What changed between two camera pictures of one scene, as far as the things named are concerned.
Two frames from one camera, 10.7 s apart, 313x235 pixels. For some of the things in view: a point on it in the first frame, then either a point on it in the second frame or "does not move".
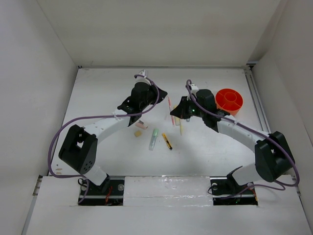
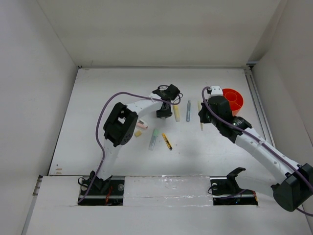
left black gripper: [162, 94] → [166, 115]
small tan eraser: [137, 133] does not move
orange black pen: [167, 141] does not move
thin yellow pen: [181, 126] → [199, 103]
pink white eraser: [141, 124] does not move
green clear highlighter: [153, 139] does not move
